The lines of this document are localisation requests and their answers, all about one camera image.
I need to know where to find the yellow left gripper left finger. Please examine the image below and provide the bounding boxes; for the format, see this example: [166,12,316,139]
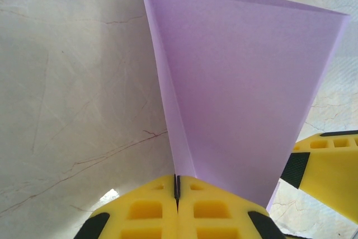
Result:
[74,175,178,239]

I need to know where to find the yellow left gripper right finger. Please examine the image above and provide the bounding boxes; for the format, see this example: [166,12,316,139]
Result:
[178,176,286,239]

